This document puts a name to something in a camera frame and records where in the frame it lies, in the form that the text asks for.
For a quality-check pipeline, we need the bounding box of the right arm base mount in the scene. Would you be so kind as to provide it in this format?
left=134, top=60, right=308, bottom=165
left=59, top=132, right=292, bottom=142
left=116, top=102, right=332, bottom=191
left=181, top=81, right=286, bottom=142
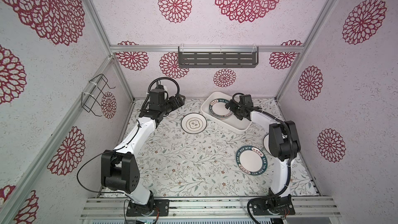
left=251, top=195, right=295, bottom=216

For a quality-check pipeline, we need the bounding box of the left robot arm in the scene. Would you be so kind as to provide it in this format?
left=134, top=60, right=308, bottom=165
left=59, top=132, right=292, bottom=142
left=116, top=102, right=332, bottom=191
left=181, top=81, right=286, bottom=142
left=101, top=87, right=186, bottom=209

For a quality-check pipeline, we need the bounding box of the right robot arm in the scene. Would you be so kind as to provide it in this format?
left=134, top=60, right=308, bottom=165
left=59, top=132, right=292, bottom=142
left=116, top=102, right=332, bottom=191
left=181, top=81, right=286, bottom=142
left=226, top=93, right=301, bottom=199

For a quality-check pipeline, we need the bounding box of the green clover plate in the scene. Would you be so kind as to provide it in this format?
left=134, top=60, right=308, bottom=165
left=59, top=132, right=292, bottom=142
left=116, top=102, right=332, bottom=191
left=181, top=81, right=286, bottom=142
left=181, top=113, right=207, bottom=134

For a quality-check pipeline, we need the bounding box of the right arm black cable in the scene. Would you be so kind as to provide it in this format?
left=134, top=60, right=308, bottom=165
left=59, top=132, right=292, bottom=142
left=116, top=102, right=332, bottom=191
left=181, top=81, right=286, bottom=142
left=231, top=92, right=296, bottom=224

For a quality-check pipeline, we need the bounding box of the white plastic bin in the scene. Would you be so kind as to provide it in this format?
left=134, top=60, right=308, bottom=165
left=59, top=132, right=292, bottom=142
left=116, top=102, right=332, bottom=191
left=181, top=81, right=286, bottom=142
left=201, top=92, right=251, bottom=134

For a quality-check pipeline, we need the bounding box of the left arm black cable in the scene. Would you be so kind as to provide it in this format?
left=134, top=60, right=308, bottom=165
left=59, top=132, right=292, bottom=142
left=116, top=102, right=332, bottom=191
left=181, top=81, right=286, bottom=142
left=77, top=77, right=181, bottom=194

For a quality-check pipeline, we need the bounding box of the green rim lettered plate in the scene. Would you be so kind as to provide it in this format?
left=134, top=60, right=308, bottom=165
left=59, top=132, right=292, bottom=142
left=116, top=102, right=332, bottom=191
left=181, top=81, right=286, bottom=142
left=209, top=98, right=233, bottom=119
left=235, top=145, right=268, bottom=176

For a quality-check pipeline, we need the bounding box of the aluminium front rail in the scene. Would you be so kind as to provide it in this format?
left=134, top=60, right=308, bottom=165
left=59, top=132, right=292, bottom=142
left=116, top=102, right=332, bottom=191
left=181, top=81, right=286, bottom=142
left=80, top=196, right=341, bottom=220

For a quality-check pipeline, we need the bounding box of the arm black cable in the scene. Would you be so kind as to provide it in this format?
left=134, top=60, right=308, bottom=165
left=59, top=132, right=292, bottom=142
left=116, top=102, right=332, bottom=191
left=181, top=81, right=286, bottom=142
left=77, top=77, right=181, bottom=194
left=231, top=92, right=296, bottom=224

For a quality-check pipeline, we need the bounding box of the grey slotted wall shelf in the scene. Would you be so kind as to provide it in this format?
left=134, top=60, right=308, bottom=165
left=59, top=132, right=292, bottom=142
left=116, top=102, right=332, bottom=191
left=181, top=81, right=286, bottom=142
left=177, top=47, right=259, bottom=68

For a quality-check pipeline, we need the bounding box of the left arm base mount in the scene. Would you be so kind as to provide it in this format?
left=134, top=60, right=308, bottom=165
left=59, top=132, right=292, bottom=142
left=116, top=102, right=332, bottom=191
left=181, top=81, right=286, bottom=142
left=126, top=199, right=170, bottom=217

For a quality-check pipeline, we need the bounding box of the clover plate far right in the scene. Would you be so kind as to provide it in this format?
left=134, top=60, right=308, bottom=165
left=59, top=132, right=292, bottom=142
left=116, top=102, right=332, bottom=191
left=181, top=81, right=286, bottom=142
left=263, top=133, right=271, bottom=155

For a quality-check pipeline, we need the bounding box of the black wire wall rack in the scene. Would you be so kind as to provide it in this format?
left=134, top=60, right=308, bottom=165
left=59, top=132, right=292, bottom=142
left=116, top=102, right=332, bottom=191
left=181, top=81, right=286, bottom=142
left=80, top=74, right=116, bottom=117

